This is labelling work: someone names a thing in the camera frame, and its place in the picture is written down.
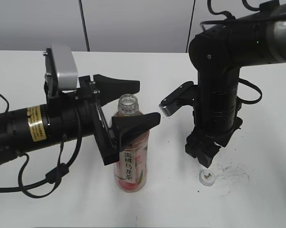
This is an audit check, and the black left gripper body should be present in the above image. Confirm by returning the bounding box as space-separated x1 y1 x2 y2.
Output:
44 76 120 166

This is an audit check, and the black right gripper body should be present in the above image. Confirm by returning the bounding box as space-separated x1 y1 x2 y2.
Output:
185 117 242 159

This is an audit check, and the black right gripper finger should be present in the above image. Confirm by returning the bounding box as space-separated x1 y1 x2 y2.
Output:
197 152 218 168

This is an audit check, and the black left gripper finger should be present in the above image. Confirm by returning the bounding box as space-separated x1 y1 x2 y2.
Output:
111 112 161 152
93 74 140 106

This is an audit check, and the white bottle cap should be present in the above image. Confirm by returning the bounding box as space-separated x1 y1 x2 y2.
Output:
199 170 216 187

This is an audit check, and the oolong tea bottle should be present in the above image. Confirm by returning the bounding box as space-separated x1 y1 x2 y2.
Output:
114 94 149 192

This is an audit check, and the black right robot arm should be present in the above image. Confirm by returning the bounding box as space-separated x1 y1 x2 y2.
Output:
184 0 286 167

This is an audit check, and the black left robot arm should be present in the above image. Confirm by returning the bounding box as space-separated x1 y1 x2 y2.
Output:
0 75 161 165

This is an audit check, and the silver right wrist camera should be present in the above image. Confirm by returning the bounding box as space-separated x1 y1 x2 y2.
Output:
159 81 198 117

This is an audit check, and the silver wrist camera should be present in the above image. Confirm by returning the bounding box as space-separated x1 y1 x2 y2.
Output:
43 44 78 99
159 81 198 117

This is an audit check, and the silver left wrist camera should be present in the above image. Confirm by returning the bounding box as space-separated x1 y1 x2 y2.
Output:
43 44 78 99

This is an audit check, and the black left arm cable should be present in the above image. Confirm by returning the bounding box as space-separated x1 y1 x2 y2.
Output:
0 89 83 199

